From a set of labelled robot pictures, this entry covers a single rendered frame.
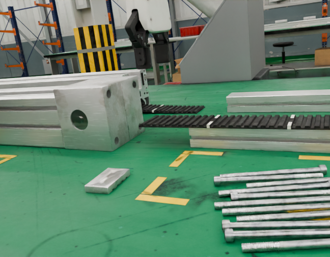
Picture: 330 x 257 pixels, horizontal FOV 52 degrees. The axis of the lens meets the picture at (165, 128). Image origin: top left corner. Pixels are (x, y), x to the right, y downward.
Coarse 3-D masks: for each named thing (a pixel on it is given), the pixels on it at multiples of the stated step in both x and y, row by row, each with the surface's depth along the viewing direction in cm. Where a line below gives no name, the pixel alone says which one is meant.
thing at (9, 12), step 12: (0, 12) 965; (12, 12) 1005; (12, 24) 1008; (48, 24) 918; (60, 36) 962; (12, 48) 1004; (48, 48) 988; (60, 48) 962; (24, 60) 1045; (60, 60) 960; (24, 72) 1045
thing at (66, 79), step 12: (96, 72) 80; (108, 72) 77; (120, 72) 76; (132, 72) 74; (144, 72) 75; (0, 84) 83; (12, 84) 81; (24, 84) 79; (36, 84) 78; (48, 84) 76; (60, 84) 75; (144, 84) 75; (144, 96) 75
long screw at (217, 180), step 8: (216, 176) 35; (248, 176) 34; (256, 176) 34; (264, 176) 34; (272, 176) 34; (280, 176) 34; (288, 176) 34; (296, 176) 33; (304, 176) 33; (312, 176) 33; (320, 176) 33; (216, 184) 34
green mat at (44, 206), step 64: (0, 192) 40; (64, 192) 38; (128, 192) 36; (192, 192) 34; (0, 256) 27; (64, 256) 26; (128, 256) 25; (192, 256) 24; (256, 256) 24; (320, 256) 23
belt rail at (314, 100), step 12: (228, 96) 62; (240, 96) 61; (252, 96) 60; (264, 96) 59; (276, 96) 59; (288, 96) 58; (300, 96) 57; (312, 96) 56; (324, 96) 55; (228, 108) 63; (240, 108) 62; (252, 108) 61; (264, 108) 60; (276, 108) 59; (288, 108) 58; (300, 108) 57; (312, 108) 57; (324, 108) 56
